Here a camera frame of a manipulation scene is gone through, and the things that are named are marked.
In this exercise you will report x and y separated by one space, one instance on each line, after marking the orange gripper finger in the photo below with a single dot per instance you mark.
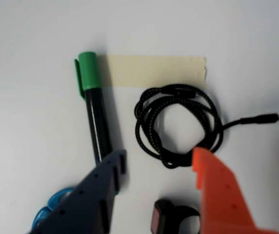
222 202

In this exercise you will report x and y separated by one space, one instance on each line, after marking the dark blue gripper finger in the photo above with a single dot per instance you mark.
85 212

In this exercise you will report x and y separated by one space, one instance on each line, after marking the black marker with green cap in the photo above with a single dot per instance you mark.
90 73

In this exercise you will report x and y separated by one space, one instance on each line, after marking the long beige masking tape strip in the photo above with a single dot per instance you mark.
154 70

